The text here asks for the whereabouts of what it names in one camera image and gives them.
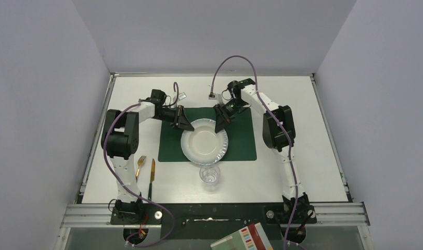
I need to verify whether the green placemat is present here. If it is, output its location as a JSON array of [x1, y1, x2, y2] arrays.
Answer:
[[158, 107, 257, 162]]

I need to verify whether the white plate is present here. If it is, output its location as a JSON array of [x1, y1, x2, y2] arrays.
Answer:
[[180, 118, 229, 166]]

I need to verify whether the clear plastic cup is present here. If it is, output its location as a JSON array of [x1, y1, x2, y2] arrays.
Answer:
[[199, 165, 221, 192]]

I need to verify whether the gold knife black handle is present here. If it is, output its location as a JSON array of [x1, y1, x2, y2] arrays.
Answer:
[[148, 158, 156, 201]]

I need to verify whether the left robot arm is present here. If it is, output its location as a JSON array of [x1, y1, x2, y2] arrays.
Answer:
[[101, 82, 194, 220]]

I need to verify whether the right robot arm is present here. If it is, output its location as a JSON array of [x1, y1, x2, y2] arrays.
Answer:
[[213, 78, 316, 223]]

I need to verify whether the colourful booklet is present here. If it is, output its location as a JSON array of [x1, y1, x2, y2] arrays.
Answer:
[[210, 223, 273, 250]]

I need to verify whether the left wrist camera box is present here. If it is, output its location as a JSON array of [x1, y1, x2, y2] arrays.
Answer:
[[177, 92, 186, 101]]

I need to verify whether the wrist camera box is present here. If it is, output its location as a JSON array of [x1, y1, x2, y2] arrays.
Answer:
[[177, 92, 186, 101], [208, 92, 220, 101]]

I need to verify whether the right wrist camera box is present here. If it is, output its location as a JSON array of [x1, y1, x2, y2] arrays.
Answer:
[[208, 92, 220, 101]]

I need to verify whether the gold fork black handle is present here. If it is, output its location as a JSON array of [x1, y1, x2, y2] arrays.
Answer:
[[135, 155, 147, 182]]

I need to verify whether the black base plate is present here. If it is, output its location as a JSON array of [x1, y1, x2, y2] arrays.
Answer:
[[108, 201, 317, 243]]

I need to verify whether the aluminium frame rail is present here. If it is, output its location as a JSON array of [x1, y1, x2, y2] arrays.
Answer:
[[61, 202, 370, 228]]

